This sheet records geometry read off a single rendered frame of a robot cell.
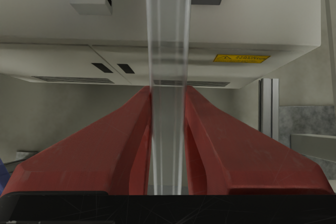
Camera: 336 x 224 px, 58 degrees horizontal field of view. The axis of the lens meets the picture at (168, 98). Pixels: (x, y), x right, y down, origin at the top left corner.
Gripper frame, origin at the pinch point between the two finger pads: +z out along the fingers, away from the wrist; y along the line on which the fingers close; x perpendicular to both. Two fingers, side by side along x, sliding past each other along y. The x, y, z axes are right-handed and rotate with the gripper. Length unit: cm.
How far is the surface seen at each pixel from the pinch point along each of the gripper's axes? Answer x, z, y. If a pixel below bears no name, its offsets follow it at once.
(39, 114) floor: 60, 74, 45
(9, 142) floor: 67, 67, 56
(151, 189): 9.4, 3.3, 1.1
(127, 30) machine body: 10.6, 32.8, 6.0
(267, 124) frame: 40, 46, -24
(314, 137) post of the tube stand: 51, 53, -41
